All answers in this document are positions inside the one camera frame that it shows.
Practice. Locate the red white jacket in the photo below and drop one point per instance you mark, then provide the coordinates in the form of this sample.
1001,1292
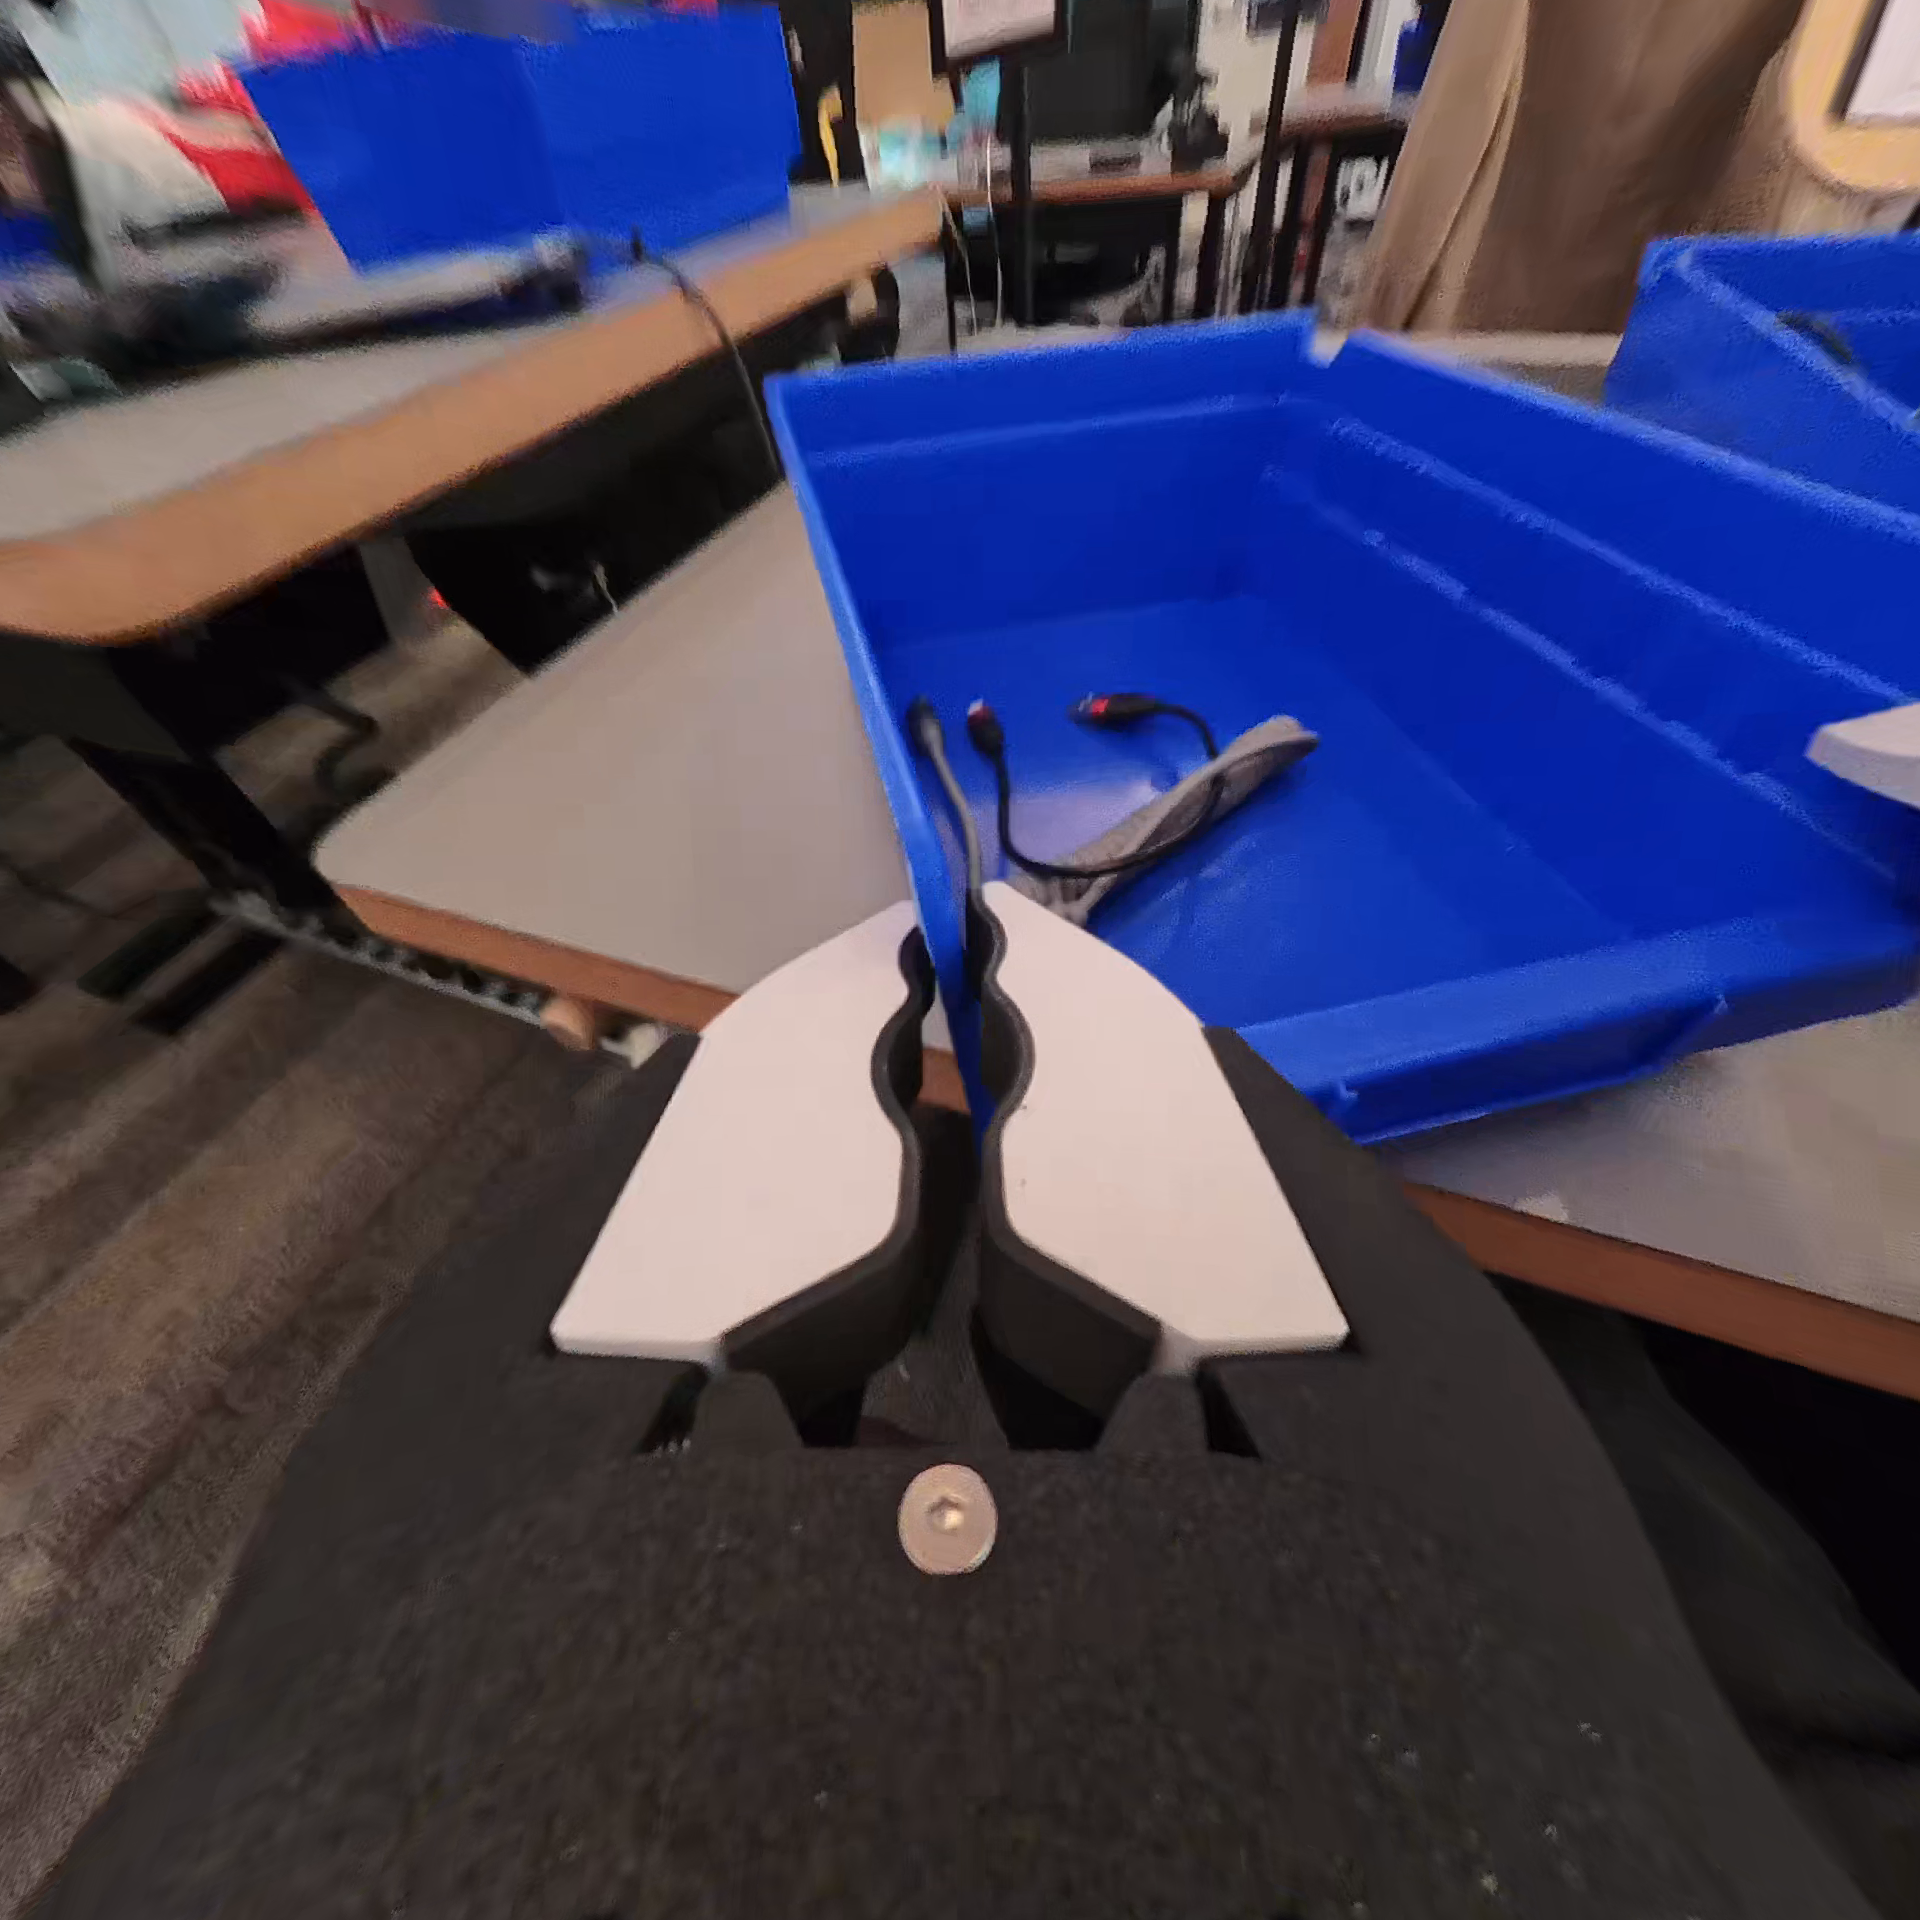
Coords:
249,164

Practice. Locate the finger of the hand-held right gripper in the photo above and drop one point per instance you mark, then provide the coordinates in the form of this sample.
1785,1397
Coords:
1875,750

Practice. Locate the blue plastic bin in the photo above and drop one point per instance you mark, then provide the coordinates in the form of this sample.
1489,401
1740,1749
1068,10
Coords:
1424,840
1695,360

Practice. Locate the stack of blue bins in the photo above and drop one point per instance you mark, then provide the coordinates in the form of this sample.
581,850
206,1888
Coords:
525,135

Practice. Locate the cardboard box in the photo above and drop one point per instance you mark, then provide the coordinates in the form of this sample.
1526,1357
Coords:
1574,150

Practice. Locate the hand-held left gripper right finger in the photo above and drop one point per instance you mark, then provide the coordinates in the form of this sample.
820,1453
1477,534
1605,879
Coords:
1155,1184

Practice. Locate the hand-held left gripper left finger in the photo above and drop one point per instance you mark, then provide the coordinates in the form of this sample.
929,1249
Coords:
751,1184

